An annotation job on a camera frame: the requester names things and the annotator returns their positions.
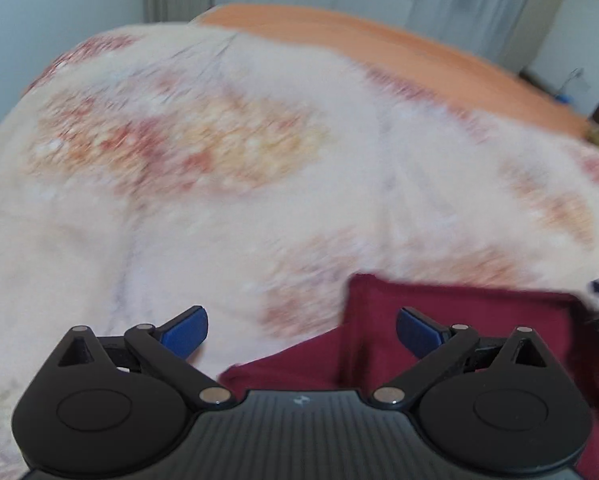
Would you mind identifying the dark red knit garment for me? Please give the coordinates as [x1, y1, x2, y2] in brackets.
[219, 274, 599, 479]

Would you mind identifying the floral cream bed blanket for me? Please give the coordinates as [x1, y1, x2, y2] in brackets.
[0, 24, 599, 479]

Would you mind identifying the white sheer right curtain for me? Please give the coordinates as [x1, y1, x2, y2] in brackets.
[407, 0, 526, 62]

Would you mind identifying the beige right drape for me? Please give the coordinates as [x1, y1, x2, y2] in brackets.
[498, 0, 563, 74]

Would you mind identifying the white wall socket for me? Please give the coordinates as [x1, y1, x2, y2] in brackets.
[569, 67, 590, 93]

